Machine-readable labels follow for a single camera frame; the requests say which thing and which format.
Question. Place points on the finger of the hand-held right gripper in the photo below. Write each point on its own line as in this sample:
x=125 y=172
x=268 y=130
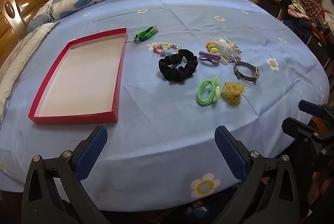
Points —
x=300 y=130
x=310 y=108

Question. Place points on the yellow hair claw clip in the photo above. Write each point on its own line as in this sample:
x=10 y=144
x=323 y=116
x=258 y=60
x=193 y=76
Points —
x=232 y=94

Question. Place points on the red cardboard box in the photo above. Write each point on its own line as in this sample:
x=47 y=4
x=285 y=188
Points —
x=78 y=77

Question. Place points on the person's right hand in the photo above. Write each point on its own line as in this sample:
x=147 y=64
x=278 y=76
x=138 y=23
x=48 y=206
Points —
x=318 y=187

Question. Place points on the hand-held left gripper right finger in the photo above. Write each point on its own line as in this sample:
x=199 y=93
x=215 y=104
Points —
x=231 y=153

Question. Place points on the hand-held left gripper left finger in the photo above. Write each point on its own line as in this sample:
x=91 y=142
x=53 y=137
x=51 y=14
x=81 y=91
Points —
x=92 y=153

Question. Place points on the blue floral bed sheet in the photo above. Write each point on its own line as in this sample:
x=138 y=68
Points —
x=156 y=122

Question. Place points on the hair comb with colourful balls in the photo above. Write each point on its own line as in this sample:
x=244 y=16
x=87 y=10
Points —
x=225 y=50

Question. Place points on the black scrunchie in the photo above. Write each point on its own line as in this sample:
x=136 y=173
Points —
x=167 y=70

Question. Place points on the pile of clothes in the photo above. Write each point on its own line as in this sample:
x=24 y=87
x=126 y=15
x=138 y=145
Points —
x=313 y=12

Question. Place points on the dark cabinet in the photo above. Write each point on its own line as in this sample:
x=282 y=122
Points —
x=268 y=3

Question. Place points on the metal wristwatch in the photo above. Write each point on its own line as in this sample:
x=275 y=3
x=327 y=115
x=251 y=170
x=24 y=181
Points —
x=245 y=65

